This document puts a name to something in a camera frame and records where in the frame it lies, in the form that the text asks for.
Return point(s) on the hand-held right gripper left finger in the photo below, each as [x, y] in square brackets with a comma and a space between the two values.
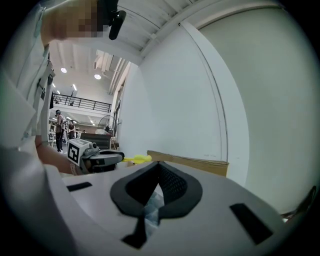
[95, 200]

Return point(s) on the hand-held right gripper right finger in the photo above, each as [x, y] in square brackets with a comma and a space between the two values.
[220, 212]

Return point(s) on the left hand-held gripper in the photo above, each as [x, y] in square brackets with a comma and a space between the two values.
[75, 152]

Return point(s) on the yellow sponge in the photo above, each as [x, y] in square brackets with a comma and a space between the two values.
[140, 158]

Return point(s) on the person's left forearm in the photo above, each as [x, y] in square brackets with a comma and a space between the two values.
[55, 162]

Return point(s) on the person's left hand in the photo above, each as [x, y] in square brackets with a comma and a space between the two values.
[86, 167]

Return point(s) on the black metal cabinet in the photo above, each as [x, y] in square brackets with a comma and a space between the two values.
[97, 140]

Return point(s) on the black standing fan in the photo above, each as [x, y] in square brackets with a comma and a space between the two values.
[107, 128]

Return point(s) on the large cardboard sheet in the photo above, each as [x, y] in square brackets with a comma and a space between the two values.
[200, 165]

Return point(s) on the black balcony railing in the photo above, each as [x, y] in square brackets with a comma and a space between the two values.
[82, 103]

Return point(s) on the marble pattern sink cabinet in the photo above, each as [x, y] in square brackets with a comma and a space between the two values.
[152, 212]

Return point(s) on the round ceiling light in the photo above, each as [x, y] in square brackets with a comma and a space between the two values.
[63, 70]
[97, 76]

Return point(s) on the person's white shirt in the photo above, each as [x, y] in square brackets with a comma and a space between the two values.
[15, 100]

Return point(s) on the person's head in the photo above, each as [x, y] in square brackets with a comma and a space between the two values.
[70, 20]

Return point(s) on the white wall conduit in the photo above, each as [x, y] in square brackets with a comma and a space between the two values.
[224, 130]

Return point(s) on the white ceiling duct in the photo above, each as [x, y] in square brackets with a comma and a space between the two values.
[103, 60]

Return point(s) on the black head-worn camera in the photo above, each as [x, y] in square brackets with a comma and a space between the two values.
[115, 25]

